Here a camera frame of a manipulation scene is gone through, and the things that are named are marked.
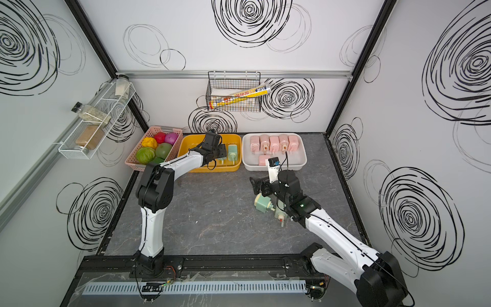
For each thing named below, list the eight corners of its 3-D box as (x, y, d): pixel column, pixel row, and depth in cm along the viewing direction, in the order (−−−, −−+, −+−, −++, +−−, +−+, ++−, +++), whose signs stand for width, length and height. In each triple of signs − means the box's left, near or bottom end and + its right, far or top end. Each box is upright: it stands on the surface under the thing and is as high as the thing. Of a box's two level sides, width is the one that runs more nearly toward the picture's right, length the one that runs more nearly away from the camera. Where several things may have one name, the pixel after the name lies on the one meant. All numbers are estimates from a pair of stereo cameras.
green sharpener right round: (270, 217, 89) (272, 211, 83) (276, 211, 90) (277, 205, 85) (281, 227, 86) (284, 221, 80) (287, 221, 88) (289, 215, 82)
